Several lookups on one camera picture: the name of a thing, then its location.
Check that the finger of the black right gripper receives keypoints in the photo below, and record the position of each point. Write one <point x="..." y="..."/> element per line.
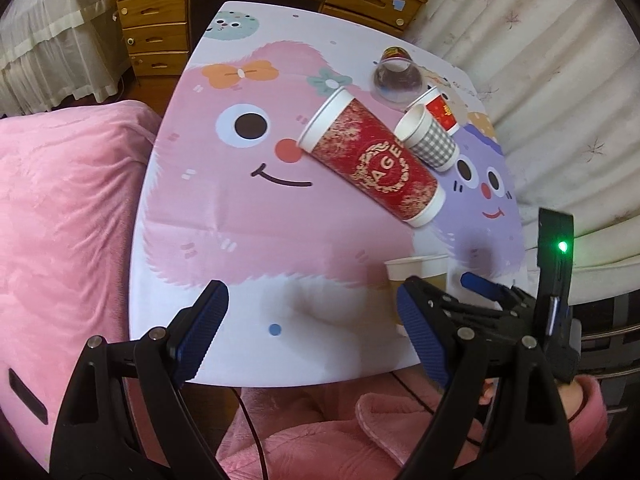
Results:
<point x="495" y="292"/>

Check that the tall red patterned paper cup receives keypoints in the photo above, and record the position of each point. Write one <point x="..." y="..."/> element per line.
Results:
<point x="347" y="138"/>

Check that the pink fleece bed blanket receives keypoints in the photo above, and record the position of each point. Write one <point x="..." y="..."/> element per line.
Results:
<point x="70" y="187"/>

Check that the white floral curtain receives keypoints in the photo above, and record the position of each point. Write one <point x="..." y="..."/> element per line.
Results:
<point x="559" y="80"/>

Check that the clear glass cup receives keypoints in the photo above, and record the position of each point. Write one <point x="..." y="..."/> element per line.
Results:
<point x="397" y="80"/>

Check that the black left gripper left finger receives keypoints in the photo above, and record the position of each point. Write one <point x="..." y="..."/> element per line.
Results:
<point x="123" y="415"/>

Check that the grey checkered paper cup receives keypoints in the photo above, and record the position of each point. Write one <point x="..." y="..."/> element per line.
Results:
<point x="420" y="132"/>

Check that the white frilled cloth cover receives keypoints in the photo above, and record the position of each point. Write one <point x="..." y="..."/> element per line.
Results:
<point x="52" y="50"/>

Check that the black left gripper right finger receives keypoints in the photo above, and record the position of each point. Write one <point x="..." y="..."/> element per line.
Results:
<point x="501" y="416"/>

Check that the cartoon monster table cover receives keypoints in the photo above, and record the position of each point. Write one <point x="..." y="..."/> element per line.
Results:
<point x="228" y="196"/>

